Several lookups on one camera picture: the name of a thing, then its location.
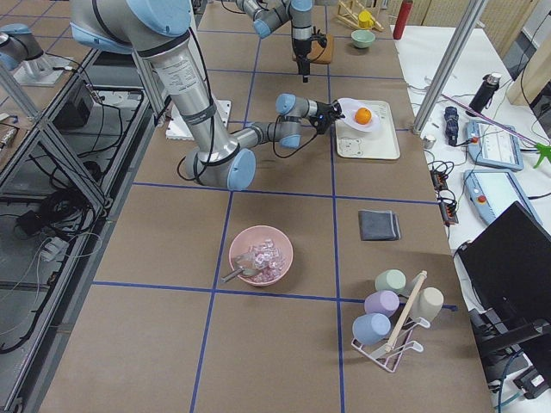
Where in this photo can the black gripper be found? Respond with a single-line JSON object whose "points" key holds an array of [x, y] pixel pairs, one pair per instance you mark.
{"points": [[324, 109], [301, 57]]}

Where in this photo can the white round plate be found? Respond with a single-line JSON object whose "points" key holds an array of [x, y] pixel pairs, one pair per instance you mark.
{"points": [[350, 107]]}

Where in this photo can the orange fruit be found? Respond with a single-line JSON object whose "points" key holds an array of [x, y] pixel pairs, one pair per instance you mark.
{"points": [[363, 116]]}

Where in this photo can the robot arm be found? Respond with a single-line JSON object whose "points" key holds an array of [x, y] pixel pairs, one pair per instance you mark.
{"points": [[160, 32], [299, 13]]}

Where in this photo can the cream bear serving tray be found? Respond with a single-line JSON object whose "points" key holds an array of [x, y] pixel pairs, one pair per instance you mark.
{"points": [[379, 145]]}

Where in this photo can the wooden cutting board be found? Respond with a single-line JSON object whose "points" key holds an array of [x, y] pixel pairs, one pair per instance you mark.
{"points": [[322, 55]]}

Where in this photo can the wooden rack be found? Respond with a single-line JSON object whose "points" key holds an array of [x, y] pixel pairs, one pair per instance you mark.
{"points": [[347, 13]]}

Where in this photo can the green bowl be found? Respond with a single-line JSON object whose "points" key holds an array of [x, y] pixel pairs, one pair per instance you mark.
{"points": [[362, 38]]}

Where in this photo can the yellow cup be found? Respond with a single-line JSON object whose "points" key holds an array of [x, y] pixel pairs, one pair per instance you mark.
{"points": [[365, 20]]}

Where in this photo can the folded dark umbrella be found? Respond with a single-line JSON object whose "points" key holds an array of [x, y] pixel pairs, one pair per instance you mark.
{"points": [[451, 132]]}

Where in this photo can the red bottle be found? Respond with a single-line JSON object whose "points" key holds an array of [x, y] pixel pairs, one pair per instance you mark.
{"points": [[402, 18]]}

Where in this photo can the folded grey cloth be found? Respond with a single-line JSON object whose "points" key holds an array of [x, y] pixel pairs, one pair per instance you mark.
{"points": [[379, 225]]}

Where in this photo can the black thermos bottle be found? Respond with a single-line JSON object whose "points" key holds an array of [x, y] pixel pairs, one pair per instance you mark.
{"points": [[490, 84]]}

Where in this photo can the upper teach pendant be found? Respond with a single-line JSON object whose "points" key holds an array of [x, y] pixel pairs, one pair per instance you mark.
{"points": [[492, 146]]}

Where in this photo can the teach pendant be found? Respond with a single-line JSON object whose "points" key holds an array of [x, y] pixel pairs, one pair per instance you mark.
{"points": [[492, 146], [493, 191]]}

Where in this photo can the ice cubes pile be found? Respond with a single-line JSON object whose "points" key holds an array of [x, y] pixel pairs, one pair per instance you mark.
{"points": [[269, 259]]}

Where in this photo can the pink bowl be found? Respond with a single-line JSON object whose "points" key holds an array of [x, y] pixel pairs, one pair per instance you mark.
{"points": [[258, 234]]}

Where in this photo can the lower teach pendant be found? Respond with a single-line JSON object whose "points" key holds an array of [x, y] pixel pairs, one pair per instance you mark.
{"points": [[493, 191]]}

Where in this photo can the sage green cup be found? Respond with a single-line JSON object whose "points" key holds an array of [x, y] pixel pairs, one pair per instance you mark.
{"points": [[391, 280]]}

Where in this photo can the metal scoop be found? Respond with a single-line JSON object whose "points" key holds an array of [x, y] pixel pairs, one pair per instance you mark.
{"points": [[241, 266]]}

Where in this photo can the purple cup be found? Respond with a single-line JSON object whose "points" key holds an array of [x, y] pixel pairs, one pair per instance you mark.
{"points": [[385, 302]]}

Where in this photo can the beige cup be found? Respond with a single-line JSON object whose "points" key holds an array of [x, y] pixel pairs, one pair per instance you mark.
{"points": [[427, 304]]}

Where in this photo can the blue cup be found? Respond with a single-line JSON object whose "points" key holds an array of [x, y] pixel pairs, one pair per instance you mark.
{"points": [[370, 328]]}

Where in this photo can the black laptop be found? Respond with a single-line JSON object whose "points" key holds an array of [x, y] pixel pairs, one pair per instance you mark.
{"points": [[509, 265]]}

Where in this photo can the aluminium frame post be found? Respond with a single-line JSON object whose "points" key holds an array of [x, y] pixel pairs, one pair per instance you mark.
{"points": [[452, 53]]}

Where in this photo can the wooden rack handle rod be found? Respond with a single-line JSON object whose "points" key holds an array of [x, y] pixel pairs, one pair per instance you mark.
{"points": [[391, 342]]}

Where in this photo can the white wire cup rack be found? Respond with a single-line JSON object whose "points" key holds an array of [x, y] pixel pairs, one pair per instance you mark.
{"points": [[389, 361]]}

